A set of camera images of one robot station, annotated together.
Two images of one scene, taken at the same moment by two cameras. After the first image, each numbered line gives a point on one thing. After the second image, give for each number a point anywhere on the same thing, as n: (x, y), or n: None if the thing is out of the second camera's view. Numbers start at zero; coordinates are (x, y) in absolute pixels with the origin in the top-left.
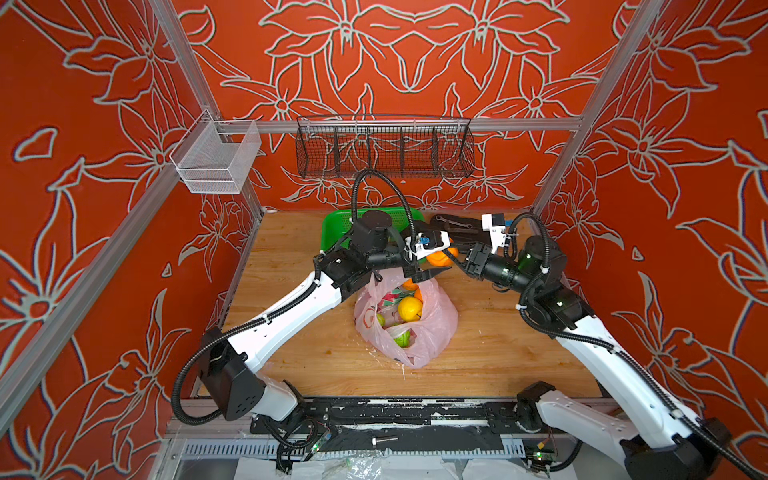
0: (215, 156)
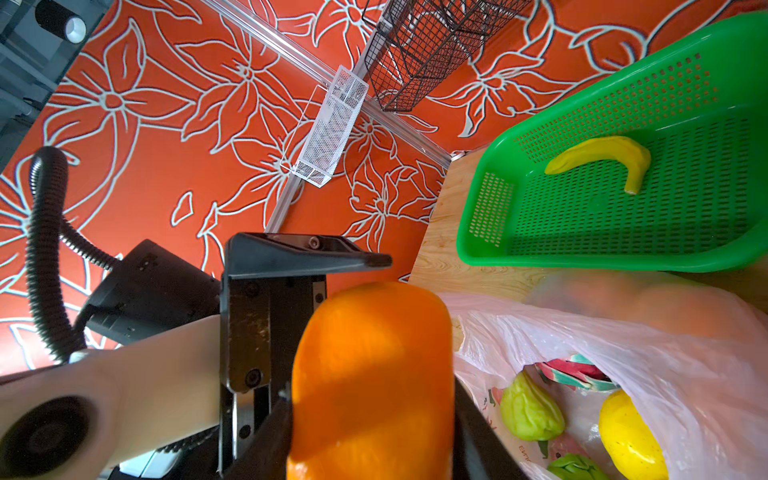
0: (325, 128)
